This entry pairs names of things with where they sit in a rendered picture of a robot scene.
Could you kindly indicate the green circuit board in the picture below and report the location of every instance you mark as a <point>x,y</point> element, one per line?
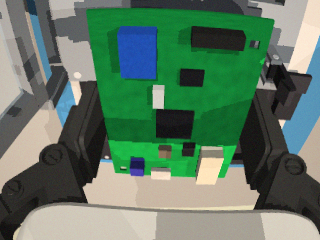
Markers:
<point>175,87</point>

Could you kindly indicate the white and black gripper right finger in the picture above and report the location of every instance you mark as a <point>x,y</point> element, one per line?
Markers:
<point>278,176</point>

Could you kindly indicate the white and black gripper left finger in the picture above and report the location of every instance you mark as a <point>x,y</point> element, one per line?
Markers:
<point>63,168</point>

